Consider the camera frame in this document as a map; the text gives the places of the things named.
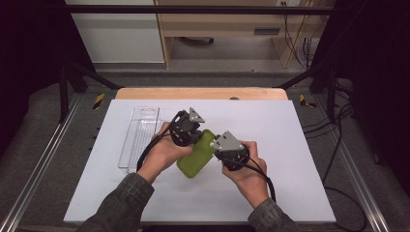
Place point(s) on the aluminium rail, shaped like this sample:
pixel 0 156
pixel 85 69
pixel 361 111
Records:
pixel 357 180
pixel 35 170

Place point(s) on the person's right hand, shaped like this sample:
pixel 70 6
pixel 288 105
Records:
pixel 251 180

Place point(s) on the black horizontal frame bar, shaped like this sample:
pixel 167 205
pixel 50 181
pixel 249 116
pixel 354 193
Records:
pixel 193 9

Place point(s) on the black metal stand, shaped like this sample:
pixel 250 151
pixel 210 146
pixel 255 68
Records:
pixel 64 90
pixel 330 93

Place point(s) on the light wooden desk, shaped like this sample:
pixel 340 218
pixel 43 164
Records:
pixel 225 22

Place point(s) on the white power socket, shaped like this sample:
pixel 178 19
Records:
pixel 288 3

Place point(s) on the green phone case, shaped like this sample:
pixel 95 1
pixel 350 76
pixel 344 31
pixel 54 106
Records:
pixel 193 161

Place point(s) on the person's left hand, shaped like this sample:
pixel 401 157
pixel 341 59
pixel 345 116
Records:
pixel 161 154

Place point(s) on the wooden table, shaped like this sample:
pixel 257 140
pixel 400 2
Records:
pixel 193 93

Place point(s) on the white table sheet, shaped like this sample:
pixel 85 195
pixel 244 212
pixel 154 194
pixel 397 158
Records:
pixel 274 129

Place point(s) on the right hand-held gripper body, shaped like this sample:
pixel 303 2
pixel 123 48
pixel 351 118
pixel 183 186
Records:
pixel 228 143

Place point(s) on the clear plastic tray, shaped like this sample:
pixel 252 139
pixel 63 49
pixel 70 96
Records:
pixel 138 138

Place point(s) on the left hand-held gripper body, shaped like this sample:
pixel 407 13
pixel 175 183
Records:
pixel 185 129

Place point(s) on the yellow black tape piece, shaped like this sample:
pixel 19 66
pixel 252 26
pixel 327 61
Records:
pixel 304 101
pixel 99 101

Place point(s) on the black curtain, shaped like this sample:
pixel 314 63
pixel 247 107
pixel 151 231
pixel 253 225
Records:
pixel 380 64
pixel 32 48

